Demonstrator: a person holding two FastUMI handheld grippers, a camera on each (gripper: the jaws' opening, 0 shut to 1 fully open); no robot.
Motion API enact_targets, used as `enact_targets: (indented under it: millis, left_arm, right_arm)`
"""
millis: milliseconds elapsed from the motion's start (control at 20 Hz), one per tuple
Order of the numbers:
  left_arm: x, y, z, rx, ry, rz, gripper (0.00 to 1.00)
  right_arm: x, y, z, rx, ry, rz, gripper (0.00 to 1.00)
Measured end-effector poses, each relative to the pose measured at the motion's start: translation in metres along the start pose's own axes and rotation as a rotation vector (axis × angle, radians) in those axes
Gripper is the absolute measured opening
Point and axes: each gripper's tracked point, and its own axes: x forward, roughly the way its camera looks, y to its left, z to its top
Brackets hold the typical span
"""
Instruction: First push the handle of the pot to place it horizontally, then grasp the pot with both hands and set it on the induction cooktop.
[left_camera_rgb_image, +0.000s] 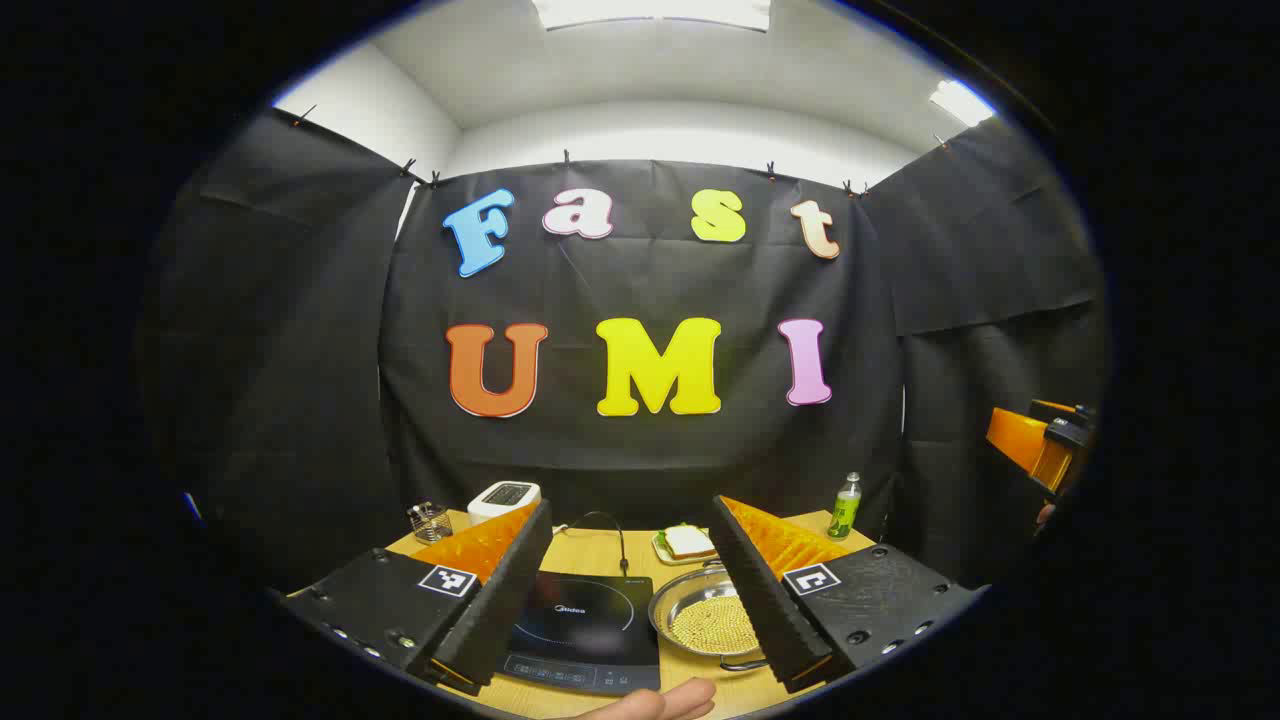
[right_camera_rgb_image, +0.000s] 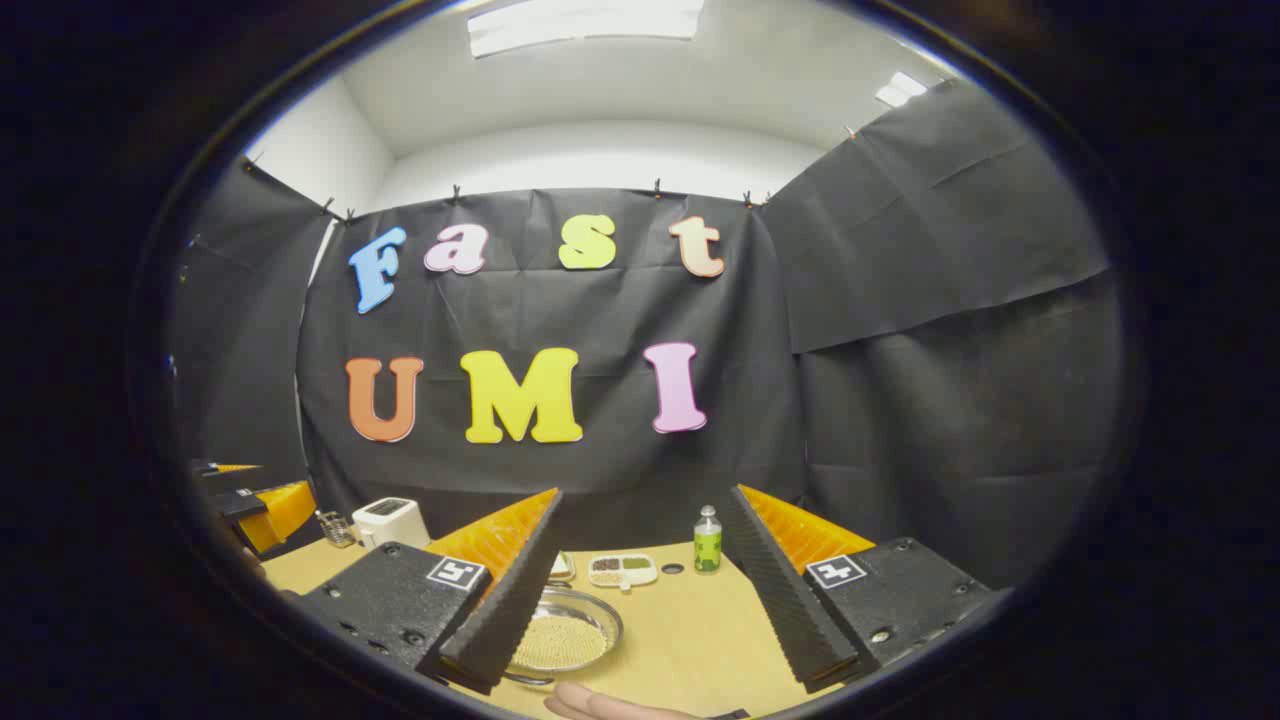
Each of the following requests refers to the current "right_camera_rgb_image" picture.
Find stainless steel pot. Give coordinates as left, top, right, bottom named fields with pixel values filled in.
left=505, top=587, right=624, bottom=686

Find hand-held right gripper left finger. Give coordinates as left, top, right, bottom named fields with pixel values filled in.
left=300, top=488, right=564, bottom=696

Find small ceiling light panel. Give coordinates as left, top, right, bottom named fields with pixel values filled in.
left=875, top=72, right=928, bottom=107

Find white toaster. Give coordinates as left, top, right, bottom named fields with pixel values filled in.
left=352, top=497, right=431, bottom=549

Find large ceiling light panel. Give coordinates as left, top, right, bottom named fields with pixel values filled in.
left=468, top=0, right=704, bottom=58

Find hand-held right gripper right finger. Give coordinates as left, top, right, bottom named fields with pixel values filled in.
left=722, top=484, right=1001, bottom=694

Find white divided dish with beans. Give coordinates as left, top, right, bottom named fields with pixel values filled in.
left=588, top=553, right=658, bottom=591

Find pile of soybeans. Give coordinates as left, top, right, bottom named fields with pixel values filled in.
left=512, top=615, right=608, bottom=671

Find green label drink bottle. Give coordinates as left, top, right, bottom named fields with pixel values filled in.
left=694, top=505, right=723, bottom=574

